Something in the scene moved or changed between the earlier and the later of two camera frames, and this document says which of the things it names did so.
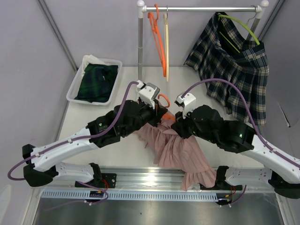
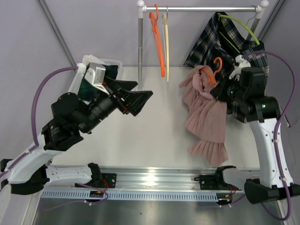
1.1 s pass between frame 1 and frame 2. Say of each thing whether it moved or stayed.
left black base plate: stayed
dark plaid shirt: stayed
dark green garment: stayed
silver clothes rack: stayed
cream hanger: stayed
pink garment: moved
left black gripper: moved
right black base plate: stayed
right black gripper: moved
